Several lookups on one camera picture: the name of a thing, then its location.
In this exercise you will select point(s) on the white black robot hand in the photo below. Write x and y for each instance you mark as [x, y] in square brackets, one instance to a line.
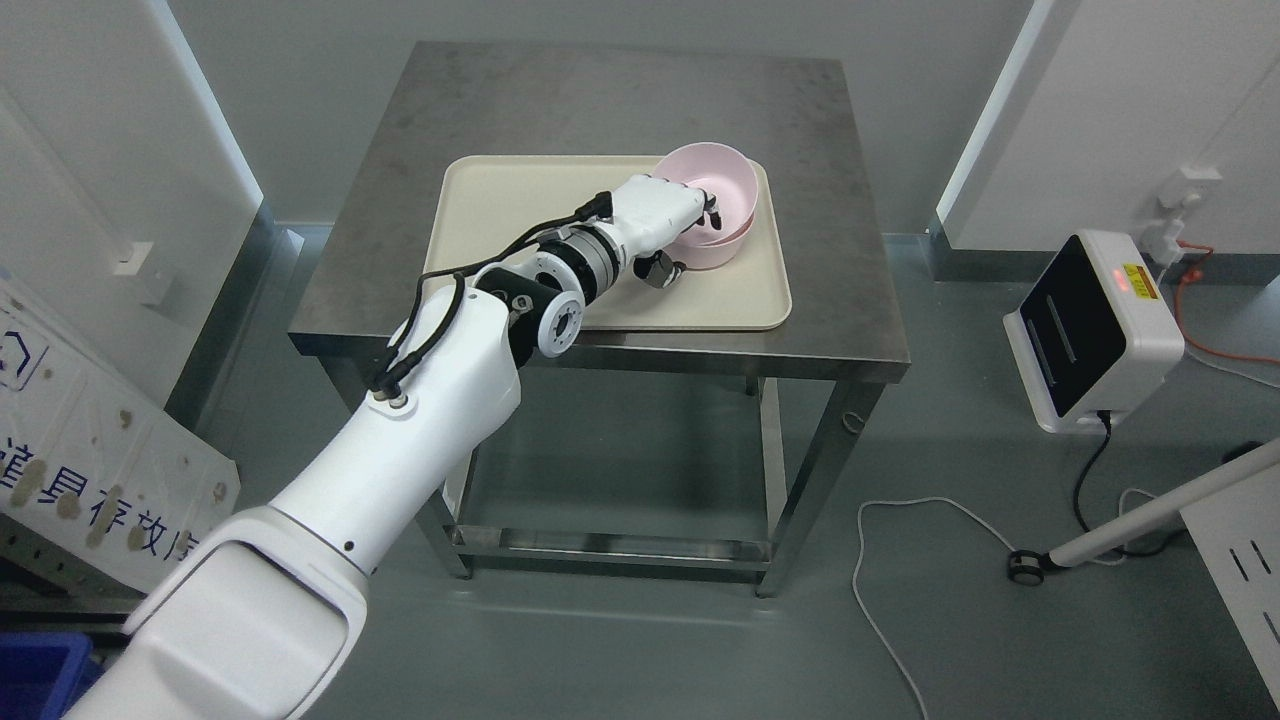
[647, 215]

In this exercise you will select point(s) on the pink bowl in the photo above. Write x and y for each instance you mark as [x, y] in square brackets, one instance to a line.
[710, 256]
[723, 173]

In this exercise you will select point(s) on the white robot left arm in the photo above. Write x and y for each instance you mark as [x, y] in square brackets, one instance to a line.
[256, 622]

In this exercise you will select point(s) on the metal shelf rack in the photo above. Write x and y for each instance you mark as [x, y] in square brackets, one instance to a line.
[48, 589]

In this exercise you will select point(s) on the beige plastic tray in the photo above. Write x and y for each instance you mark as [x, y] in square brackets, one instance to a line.
[487, 201]

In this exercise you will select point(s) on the stainless steel table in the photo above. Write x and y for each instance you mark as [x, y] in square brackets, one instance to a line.
[792, 115]

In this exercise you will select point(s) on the white black box device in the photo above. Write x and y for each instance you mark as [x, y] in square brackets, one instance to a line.
[1094, 338]

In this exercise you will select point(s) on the white wheeled stand leg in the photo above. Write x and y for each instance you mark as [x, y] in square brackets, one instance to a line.
[1029, 568]

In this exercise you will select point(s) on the white sign with text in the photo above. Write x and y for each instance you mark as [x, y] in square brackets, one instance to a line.
[93, 466]

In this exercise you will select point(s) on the white perforated panel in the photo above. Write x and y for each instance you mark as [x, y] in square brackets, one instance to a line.
[1237, 535]

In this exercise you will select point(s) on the blue storage bin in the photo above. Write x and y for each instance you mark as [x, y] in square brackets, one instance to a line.
[44, 673]

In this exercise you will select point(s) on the white wall switch box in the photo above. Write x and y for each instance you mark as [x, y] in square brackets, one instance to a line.
[146, 273]

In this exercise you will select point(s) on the white wall socket plug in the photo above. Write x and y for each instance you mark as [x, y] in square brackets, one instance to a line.
[1182, 193]

